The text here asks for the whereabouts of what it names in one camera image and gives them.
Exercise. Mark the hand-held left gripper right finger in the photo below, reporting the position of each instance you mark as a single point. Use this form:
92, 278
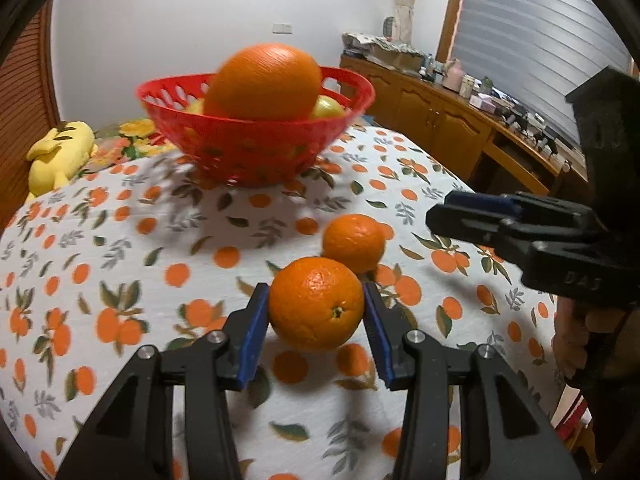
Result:
382, 347

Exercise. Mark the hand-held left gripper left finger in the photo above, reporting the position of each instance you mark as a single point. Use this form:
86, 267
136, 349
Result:
251, 342

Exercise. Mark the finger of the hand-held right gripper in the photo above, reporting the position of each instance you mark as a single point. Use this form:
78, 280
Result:
470, 227
487, 205

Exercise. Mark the small mandarin orange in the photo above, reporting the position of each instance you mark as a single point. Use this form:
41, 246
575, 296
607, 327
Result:
354, 242
315, 305

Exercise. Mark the green apple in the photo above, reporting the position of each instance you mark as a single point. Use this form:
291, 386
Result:
327, 108

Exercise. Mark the red perforated plastic basket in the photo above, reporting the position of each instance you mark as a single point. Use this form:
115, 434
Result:
240, 150

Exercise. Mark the large yellow pear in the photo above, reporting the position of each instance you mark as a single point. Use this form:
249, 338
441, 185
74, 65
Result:
196, 108

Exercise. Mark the large orange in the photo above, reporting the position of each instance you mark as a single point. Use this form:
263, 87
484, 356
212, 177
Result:
262, 82

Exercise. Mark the person's right forearm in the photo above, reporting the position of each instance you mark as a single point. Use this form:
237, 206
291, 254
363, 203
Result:
615, 385

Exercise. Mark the person's right hand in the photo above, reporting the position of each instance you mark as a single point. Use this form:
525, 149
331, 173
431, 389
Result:
567, 345

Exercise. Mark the wooden cabinet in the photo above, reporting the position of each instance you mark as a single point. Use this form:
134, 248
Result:
440, 120

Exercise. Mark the row of small bottles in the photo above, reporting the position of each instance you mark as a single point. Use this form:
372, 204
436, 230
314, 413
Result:
500, 100

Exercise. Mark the orange-print white tablecloth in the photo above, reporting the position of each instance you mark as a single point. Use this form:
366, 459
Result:
150, 270

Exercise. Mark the grey window blind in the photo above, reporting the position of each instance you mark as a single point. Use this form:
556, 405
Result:
530, 35

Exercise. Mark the cluttered cardboard box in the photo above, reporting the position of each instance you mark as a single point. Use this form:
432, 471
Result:
385, 50

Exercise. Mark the floral blanket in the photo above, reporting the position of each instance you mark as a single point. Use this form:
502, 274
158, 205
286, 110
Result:
130, 135

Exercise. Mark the yellow plush toy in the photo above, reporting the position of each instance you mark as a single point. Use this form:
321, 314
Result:
57, 152

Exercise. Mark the brown slatted wardrobe door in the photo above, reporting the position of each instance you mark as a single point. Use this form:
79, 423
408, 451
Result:
25, 110

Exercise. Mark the white wall socket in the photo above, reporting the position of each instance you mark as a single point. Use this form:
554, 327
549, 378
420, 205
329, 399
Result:
282, 28

